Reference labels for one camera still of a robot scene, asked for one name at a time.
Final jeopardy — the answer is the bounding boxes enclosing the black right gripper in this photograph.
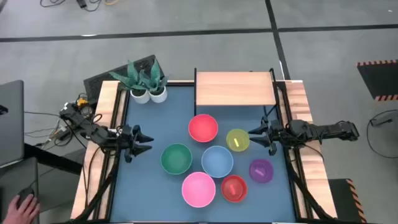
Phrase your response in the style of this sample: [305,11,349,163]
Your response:
[248,118,289,156]

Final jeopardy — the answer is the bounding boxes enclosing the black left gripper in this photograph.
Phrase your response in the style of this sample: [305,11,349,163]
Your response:
[119,124,155,164]

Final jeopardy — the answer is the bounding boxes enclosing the small yellow bowl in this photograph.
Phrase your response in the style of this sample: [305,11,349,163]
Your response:
[226,128,251,152]

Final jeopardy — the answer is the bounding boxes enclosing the large green bowl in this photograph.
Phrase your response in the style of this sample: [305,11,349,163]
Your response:
[160,142,193,175]

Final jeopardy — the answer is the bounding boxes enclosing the small purple bowl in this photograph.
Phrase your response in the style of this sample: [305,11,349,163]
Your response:
[248,159,275,184]

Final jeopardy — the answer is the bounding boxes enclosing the large blue bowl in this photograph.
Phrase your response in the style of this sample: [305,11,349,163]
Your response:
[201,145,234,179]

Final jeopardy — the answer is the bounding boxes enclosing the large red bowl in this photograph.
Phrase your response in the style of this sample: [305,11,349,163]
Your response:
[188,113,219,143]

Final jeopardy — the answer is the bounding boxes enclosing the small red bowl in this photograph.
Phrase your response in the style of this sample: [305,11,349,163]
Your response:
[221,174,249,203]

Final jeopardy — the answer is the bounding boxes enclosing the large pink bowl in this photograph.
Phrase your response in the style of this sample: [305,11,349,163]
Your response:
[181,171,216,208]

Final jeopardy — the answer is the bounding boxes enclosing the green plant in white pot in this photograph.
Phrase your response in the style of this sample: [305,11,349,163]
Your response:
[139,58,170,104]
[108,60,150,105]

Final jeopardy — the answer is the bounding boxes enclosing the blue table mat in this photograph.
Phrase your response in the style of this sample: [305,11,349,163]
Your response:
[109,86,297,223]

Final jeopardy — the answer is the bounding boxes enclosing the black perforated floor mat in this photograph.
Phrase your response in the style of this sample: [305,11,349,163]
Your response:
[83,54,156,103]

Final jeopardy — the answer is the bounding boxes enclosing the black mat with hazard stripes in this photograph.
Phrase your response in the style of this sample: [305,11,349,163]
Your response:
[328,178,368,224]
[356,59,398,102]

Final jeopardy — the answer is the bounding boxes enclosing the grey floor device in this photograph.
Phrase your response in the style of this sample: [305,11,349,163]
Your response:
[369,110,398,128]

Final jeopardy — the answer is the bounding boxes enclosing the black computer mouse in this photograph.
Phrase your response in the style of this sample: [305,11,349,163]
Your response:
[17,186,35,203]

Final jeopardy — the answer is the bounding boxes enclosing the grey laptop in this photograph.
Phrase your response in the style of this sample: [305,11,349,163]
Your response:
[0,80,25,167]

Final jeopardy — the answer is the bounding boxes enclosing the grey side desk surface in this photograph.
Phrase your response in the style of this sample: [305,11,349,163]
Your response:
[0,157,40,224]

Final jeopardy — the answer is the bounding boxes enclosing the person's hand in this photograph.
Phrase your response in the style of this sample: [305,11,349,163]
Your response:
[2,194,40,224]

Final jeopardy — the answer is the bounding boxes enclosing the wooden shelf with black frame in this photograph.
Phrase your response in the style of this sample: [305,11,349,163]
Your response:
[193,67,278,118]

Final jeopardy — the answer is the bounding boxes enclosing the black metal table frame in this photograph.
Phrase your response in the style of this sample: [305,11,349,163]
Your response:
[73,79,338,224]

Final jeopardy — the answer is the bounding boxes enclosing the grey floor cables bundle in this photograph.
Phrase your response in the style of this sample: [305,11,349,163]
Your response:
[24,110,74,147]

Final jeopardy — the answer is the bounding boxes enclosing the black looped floor cable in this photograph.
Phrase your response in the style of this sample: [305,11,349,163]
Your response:
[366,108,398,159]

